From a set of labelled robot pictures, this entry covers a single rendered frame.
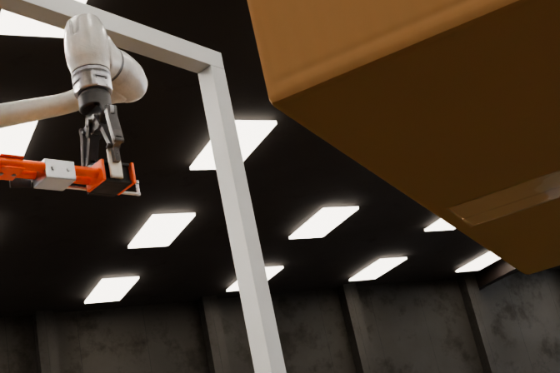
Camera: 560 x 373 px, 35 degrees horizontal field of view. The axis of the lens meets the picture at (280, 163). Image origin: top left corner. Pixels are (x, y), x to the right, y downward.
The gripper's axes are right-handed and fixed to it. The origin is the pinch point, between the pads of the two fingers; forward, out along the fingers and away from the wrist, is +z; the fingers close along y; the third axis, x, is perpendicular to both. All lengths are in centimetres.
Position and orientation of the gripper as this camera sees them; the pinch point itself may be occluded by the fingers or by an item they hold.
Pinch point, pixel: (105, 175)
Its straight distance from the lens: 201.7
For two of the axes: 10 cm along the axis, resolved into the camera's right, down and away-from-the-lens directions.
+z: 2.0, 9.1, -3.7
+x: 7.6, 0.9, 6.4
